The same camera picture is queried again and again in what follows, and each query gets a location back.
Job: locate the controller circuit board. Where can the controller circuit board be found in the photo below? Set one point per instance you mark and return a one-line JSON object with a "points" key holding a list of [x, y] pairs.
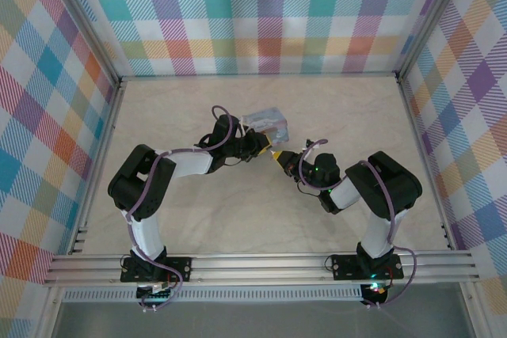
{"points": [[156, 295], [376, 292]]}

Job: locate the short aluminium frame post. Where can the short aluminium frame post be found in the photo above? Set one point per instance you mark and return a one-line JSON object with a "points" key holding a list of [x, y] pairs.
{"points": [[47, 314], [473, 310]]}

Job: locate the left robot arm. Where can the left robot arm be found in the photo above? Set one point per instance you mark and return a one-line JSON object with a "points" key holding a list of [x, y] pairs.
{"points": [[146, 235]]}

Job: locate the blue cartoon tin box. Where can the blue cartoon tin box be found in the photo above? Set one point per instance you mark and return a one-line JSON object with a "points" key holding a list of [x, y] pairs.
{"points": [[269, 122]]}

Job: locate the aluminium floor rail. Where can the aluminium floor rail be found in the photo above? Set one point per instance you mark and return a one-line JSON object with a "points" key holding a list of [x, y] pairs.
{"points": [[105, 148], [416, 128], [257, 75]]}

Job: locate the long aluminium mounting rail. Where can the long aluminium mounting rail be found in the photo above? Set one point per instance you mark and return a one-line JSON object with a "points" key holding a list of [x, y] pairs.
{"points": [[257, 266]]}

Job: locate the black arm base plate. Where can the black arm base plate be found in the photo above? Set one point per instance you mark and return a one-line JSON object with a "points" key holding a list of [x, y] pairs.
{"points": [[180, 264], [344, 266]]}

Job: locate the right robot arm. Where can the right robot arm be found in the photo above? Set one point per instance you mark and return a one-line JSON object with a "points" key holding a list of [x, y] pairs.
{"points": [[380, 183]]}

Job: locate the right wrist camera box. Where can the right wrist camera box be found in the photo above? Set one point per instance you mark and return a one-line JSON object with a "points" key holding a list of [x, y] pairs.
{"points": [[308, 144]]}

